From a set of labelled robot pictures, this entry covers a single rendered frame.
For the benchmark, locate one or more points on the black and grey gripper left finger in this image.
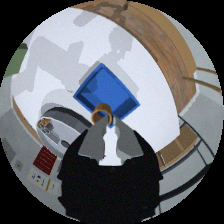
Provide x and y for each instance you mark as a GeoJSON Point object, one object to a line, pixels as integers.
{"type": "Point", "coordinates": [88, 145]}

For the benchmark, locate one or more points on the blue crate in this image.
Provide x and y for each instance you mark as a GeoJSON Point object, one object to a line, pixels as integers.
{"type": "Point", "coordinates": [100, 87]}

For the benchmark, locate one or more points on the grey round turntable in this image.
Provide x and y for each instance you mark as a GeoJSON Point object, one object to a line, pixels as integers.
{"type": "Point", "coordinates": [67, 124]}

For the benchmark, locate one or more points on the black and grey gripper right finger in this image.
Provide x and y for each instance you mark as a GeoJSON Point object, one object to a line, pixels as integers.
{"type": "Point", "coordinates": [131, 145]}

